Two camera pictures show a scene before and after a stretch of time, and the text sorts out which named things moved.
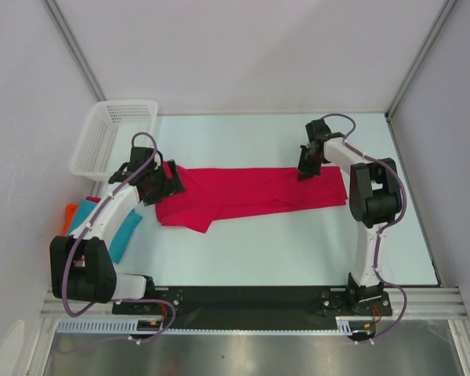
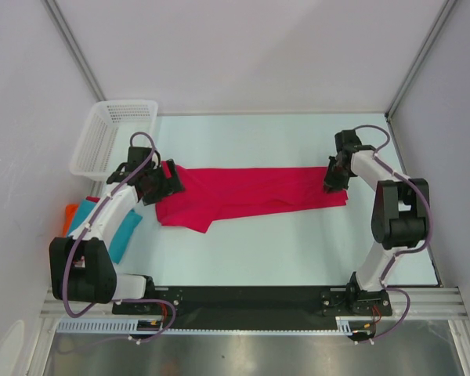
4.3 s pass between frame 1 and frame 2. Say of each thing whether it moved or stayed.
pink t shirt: stayed
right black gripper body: moved
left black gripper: stayed
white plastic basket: stayed
